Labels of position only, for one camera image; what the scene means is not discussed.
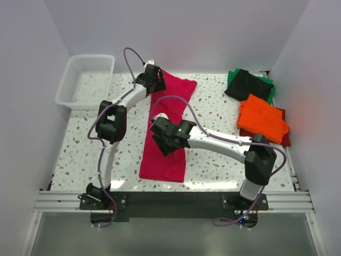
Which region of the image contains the crimson pink t shirt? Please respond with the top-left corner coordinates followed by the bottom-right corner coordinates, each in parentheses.
top-left (139, 71), bottom-right (197, 182)

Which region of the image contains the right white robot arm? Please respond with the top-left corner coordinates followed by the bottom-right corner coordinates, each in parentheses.
top-left (149, 113), bottom-right (277, 210)

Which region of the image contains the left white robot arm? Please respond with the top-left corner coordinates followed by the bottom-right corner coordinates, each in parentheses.
top-left (86, 60), bottom-right (166, 209)

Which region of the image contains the white plastic basket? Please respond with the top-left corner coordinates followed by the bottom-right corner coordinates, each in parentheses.
top-left (55, 54), bottom-right (115, 110)

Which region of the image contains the folded green t shirt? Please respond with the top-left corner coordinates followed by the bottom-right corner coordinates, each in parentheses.
top-left (226, 68), bottom-right (276, 105)

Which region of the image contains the folded orange t shirt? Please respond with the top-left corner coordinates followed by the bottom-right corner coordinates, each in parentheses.
top-left (237, 94), bottom-right (291, 147)

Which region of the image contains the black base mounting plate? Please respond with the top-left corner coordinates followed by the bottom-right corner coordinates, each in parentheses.
top-left (78, 191), bottom-right (269, 227)

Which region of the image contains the folded black t shirt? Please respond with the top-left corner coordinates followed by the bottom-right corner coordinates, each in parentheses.
top-left (224, 69), bottom-right (274, 101)

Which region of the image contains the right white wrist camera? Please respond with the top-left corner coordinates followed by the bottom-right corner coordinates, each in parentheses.
top-left (152, 113), bottom-right (169, 122)

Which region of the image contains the aluminium frame rail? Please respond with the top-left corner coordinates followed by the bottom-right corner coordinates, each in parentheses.
top-left (34, 191), bottom-right (315, 213)

